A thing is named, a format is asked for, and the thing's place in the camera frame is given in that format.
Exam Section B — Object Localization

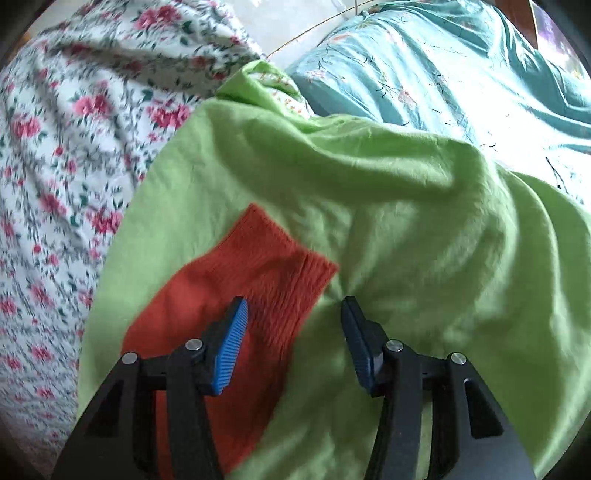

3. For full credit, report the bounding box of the light green blanket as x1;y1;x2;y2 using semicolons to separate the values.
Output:
78;61;590;479

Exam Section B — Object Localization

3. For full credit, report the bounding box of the orange knit sweater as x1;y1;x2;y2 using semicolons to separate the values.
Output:
122;204;339;474

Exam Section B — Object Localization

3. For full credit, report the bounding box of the floral white pink bedsheet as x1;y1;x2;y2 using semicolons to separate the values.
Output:
1;1;260;476

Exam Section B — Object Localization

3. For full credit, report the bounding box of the turquoise floral quilt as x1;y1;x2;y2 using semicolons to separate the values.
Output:
287;1;590;205

